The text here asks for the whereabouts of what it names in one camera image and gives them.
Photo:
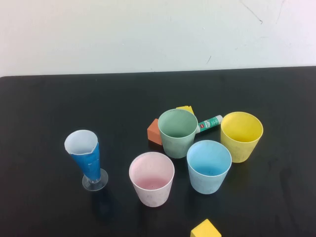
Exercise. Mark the pink plastic cup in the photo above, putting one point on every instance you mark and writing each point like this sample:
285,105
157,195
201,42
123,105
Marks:
153,195

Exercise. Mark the light blue plastic cup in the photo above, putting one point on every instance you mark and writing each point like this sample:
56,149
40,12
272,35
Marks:
207,184

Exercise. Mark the yellow plastic cup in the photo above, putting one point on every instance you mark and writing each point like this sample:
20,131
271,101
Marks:
238,151

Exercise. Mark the orange block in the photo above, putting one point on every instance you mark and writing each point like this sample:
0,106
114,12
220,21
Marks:
153,133

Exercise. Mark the small yellow block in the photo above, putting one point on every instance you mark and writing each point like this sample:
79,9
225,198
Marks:
184,108

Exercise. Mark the green plastic cup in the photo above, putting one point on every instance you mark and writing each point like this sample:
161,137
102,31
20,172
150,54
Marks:
176,149

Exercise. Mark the green white glue stick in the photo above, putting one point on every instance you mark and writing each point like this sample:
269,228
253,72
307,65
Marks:
209,123

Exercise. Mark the tall glass with blue paper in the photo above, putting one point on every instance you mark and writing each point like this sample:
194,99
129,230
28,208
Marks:
89,164

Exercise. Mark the large yellow block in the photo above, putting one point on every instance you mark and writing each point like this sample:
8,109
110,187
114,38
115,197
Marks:
205,229

